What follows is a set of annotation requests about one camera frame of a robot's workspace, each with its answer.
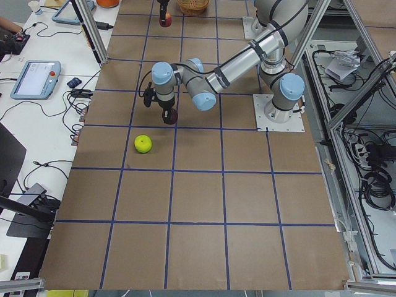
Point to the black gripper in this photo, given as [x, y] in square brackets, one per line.
[166, 107]

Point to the red yellow apple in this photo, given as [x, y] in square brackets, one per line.
[165, 20]

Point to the dark red apple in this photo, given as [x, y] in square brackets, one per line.
[173, 118]

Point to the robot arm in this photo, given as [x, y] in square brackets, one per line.
[282, 21]

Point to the wicker basket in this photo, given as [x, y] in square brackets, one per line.
[193, 7]

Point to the black power adapter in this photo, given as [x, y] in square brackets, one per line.
[103, 25]

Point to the orange object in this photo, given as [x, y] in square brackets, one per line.
[107, 3]

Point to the green apple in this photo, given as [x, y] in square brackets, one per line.
[143, 143]

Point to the dark blue small pouch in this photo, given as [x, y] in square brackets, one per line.
[73, 83]

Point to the blue teach pendant far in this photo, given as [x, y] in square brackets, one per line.
[66, 15]

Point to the blue teach pendant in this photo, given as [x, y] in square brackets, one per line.
[37, 80]
[66, 15]

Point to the blue teach pendant near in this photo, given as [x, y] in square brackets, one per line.
[37, 80]

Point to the paper cup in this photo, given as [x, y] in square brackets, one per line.
[35, 7]

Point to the grey usb hub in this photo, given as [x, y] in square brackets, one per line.
[31, 194]

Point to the black monitor stand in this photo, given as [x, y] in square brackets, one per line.
[36, 220]

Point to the aluminium frame post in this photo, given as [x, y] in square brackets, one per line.
[90, 30]

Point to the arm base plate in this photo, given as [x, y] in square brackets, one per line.
[252, 28]
[270, 119]

